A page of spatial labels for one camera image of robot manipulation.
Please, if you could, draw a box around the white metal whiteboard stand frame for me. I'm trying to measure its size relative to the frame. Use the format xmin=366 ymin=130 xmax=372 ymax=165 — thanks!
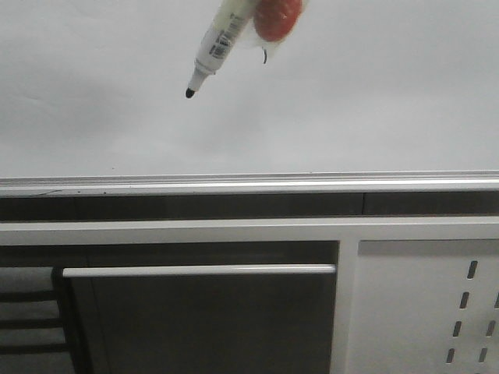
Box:
xmin=1 ymin=217 xmax=498 ymax=373

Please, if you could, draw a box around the large white whiteboard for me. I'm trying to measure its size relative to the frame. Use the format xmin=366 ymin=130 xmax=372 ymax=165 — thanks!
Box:
xmin=1 ymin=1 xmax=498 ymax=196

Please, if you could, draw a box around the red clear marker holder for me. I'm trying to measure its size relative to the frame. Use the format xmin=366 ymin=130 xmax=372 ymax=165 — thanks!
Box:
xmin=242 ymin=0 xmax=310 ymax=65

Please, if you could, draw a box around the white perforated metal panel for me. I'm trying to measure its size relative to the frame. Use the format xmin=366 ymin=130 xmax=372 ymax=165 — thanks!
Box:
xmin=348 ymin=240 xmax=498 ymax=373

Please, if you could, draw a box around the white whiteboard marker black tip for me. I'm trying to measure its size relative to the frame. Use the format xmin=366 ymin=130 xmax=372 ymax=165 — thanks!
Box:
xmin=186 ymin=0 xmax=258 ymax=98

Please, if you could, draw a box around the dark grey panel white rim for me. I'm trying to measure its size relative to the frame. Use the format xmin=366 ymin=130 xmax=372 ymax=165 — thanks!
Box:
xmin=62 ymin=264 xmax=336 ymax=373

